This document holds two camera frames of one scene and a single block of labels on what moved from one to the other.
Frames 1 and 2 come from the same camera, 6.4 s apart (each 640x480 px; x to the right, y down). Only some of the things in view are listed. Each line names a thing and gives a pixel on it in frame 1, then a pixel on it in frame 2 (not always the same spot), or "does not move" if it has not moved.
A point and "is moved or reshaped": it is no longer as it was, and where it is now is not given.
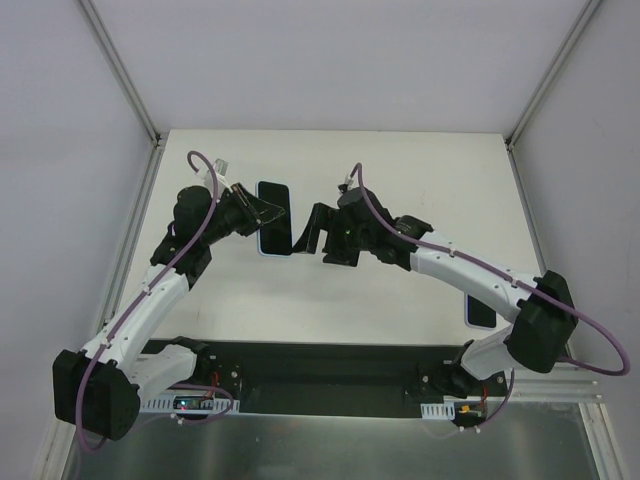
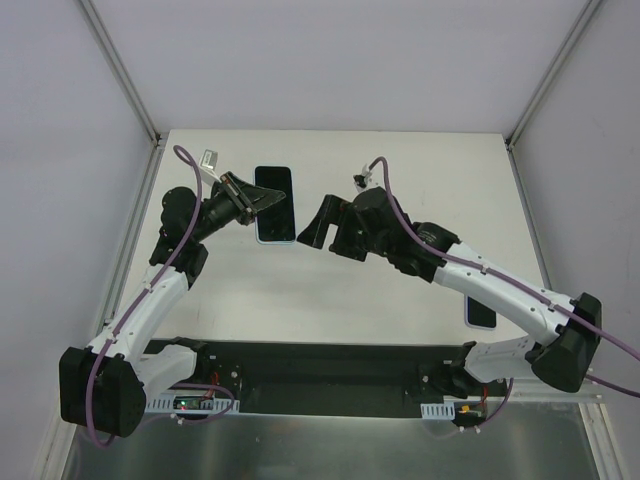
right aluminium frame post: x=576 y=32 does not move
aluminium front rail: x=561 y=383 does not move
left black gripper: x=247 y=204 → x=239 y=198
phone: x=275 y=239 is moved or reshaped
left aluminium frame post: x=121 y=72 does not move
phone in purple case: x=479 y=315 does not move
